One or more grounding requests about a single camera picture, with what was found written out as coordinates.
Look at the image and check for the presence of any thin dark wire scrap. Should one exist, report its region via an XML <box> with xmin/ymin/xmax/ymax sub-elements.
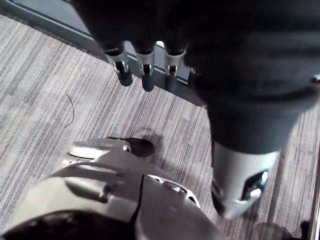
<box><xmin>64</xmin><ymin>93</ymin><xmax>75</xmax><ymax>128</ymax></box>

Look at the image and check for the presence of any dark robot foot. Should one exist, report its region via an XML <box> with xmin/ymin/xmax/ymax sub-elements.
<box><xmin>106</xmin><ymin>136</ymin><xmax>155</xmax><ymax>158</ymax></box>

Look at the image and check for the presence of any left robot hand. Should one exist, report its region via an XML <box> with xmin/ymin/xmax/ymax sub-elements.
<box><xmin>70</xmin><ymin>0</ymin><xmax>320</xmax><ymax>220</ymax></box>

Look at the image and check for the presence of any silver robot leg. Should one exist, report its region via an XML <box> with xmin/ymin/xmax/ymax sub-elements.
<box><xmin>0</xmin><ymin>138</ymin><xmax>226</xmax><ymax>240</ymax></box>

